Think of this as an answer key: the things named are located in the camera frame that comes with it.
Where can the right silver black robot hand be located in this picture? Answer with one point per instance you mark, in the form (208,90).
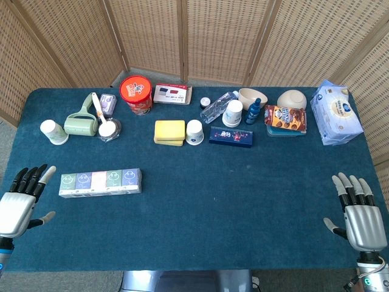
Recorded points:
(364,225)

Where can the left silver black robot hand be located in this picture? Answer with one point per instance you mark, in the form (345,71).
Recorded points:
(15,210)

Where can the pastel multipack pocket tissues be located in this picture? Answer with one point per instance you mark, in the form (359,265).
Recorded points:
(100,182)

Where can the blue white wipes pack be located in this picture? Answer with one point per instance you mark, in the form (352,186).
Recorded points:
(337,115)

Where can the white paper cup green print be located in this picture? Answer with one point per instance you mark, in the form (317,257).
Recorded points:
(54,132)

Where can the green lint roller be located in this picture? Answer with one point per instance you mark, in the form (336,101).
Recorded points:
(80,126)

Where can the teal flat container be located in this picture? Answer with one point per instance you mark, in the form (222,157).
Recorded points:
(282,133)

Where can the brown cookie box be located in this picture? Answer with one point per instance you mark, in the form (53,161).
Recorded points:
(285,118)

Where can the small purple box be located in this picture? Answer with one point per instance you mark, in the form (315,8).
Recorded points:
(108,103)

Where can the beige bowl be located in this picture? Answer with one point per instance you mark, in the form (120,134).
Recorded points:
(291,99)
(252,95)

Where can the blue spray bottle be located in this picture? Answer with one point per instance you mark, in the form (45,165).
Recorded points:
(253,112)

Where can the dark blue long box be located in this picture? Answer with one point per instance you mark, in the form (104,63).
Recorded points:
(231,137)

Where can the yellow sponge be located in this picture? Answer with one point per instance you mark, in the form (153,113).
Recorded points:
(169,130)
(168,143)

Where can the red lidded snack can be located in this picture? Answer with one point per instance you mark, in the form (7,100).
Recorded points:
(135,89)

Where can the dark teal table cloth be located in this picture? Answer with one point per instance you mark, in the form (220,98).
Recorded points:
(194,213)

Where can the white paper cup blue print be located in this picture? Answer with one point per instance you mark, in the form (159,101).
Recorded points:
(194,132)
(232,114)

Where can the silver robot torso base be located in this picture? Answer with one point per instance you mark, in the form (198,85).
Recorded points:
(185,281)

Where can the clear plastic water bottle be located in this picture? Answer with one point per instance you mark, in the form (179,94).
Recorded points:
(214,109)

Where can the white box red blue picture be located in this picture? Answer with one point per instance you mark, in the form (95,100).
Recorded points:
(171,94)

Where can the wooden woven folding screen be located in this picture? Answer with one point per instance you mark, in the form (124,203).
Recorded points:
(218,36)

